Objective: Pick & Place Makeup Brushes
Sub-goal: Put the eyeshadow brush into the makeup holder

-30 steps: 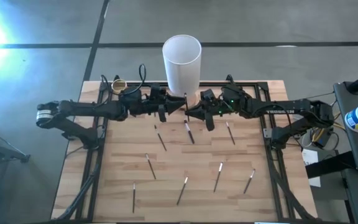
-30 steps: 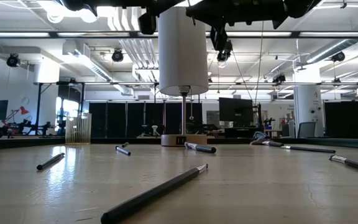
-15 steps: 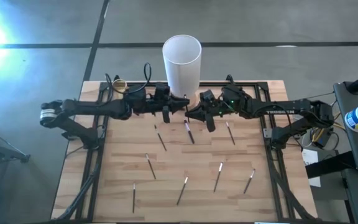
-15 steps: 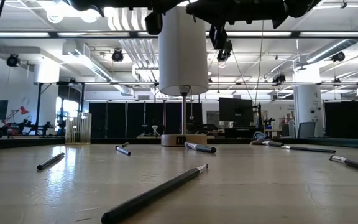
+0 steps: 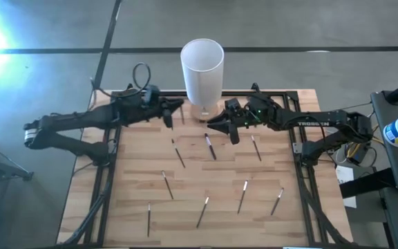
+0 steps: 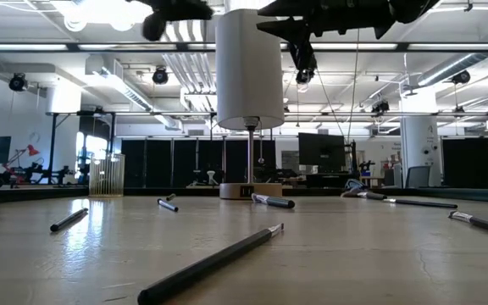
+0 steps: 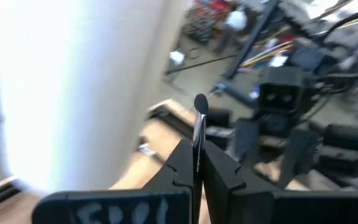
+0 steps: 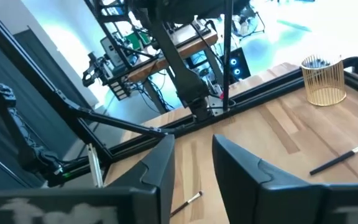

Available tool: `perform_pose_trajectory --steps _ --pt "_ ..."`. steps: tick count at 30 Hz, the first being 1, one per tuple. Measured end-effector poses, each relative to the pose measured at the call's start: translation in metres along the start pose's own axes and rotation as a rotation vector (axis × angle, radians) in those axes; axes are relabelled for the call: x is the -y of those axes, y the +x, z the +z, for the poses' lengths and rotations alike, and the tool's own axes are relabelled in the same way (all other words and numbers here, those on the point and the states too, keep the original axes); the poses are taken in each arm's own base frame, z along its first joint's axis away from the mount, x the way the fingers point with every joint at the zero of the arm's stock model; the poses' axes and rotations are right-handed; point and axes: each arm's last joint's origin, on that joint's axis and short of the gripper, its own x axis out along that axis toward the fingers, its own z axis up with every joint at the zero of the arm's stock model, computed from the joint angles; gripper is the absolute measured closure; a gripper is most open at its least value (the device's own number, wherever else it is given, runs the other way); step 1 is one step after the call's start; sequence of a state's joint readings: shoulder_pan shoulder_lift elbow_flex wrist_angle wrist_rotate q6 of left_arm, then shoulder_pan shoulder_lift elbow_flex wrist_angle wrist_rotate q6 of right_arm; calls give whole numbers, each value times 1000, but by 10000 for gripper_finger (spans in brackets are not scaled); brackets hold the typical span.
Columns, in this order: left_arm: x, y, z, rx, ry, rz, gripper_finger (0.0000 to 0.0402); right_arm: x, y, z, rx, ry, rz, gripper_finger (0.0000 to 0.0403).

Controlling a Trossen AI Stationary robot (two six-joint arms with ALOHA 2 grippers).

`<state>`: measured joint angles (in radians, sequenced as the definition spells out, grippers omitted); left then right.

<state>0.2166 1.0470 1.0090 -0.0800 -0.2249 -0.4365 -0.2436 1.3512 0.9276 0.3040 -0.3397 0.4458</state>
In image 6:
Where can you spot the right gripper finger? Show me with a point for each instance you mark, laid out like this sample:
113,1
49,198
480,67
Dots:
290,9
288,29

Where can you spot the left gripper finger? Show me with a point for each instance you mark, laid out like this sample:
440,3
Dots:
189,15
184,5

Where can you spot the thick black makeup brush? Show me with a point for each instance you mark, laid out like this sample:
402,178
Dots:
278,202

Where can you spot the short pen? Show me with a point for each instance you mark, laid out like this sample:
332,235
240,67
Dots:
371,195

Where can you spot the long black makeup brush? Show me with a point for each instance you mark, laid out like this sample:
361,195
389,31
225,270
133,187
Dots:
210,264

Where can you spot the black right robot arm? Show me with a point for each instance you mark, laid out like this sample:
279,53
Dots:
413,8

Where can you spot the black ceiling spotlight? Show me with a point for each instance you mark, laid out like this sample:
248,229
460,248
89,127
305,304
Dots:
380,107
461,77
304,77
160,76
18,82

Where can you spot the white shade wooden base lamp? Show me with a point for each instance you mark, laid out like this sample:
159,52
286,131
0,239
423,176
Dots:
248,68

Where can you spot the black framed light bar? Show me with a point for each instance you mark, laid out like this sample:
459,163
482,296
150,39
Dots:
72,47

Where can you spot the black computer monitor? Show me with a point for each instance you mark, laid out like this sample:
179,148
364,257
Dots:
320,150

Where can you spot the black partition panel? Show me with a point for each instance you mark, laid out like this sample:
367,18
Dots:
159,163
466,163

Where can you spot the clear glass pen holder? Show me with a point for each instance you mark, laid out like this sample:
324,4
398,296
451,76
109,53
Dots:
106,178

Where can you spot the red desk lamp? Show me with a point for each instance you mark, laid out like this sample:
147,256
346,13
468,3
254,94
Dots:
33,150

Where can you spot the grey office chair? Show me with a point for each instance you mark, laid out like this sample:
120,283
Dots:
417,177

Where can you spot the black metal rig frame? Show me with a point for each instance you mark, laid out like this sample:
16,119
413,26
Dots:
52,148

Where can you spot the black metal table frame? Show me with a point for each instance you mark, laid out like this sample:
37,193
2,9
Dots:
36,195

